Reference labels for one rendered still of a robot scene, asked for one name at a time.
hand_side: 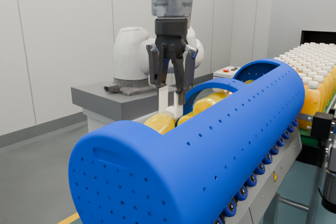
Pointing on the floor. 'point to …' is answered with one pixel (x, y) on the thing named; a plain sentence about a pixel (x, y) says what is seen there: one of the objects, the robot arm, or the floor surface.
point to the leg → (271, 211)
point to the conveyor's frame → (306, 158)
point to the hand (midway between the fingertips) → (170, 102)
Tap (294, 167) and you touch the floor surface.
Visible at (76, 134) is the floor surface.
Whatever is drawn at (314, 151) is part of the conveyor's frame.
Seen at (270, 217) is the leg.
